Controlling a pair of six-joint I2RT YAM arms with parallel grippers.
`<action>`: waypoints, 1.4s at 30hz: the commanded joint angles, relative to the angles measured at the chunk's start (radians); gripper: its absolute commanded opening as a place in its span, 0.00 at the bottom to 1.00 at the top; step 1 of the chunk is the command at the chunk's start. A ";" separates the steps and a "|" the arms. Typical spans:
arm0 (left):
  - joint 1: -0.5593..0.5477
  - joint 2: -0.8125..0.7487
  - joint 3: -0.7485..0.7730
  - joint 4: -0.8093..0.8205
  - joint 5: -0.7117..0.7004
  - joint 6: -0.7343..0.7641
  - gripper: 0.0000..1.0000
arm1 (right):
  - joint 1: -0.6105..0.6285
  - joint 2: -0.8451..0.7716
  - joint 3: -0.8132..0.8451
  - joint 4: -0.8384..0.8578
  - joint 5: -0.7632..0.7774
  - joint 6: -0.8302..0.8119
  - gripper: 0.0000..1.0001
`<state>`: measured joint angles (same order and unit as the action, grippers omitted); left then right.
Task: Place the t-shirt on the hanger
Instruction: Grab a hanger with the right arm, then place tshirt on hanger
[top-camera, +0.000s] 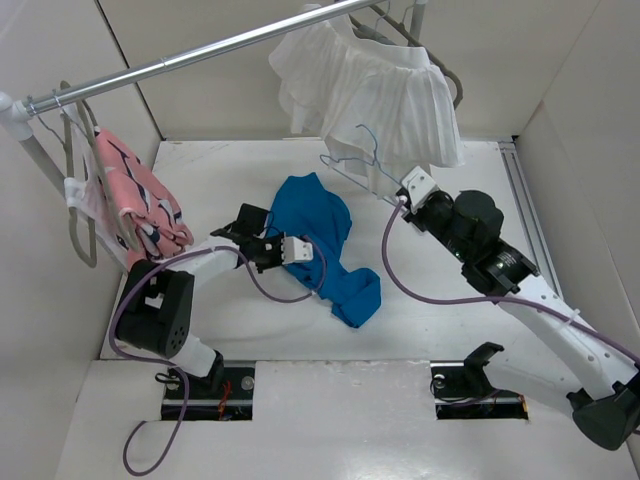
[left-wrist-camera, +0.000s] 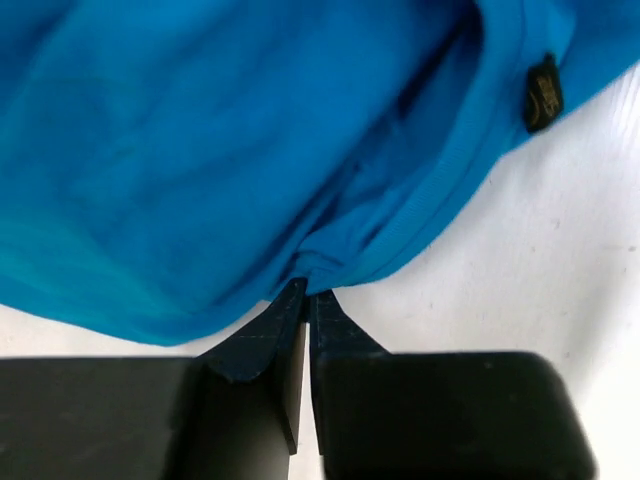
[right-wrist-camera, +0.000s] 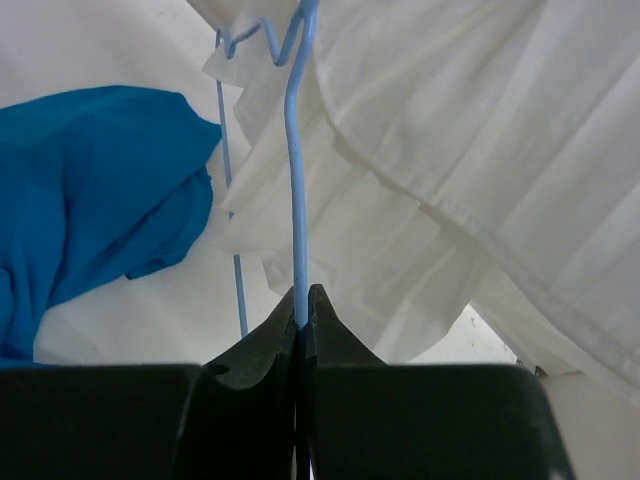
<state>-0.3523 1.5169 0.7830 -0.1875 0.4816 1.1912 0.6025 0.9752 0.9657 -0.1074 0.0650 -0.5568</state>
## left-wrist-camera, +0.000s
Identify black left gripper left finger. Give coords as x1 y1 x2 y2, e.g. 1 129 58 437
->
201 278 306 455

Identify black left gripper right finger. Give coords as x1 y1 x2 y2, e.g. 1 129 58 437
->
308 290 388 455

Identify blue t shirt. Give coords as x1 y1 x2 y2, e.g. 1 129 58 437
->
1 1 639 345

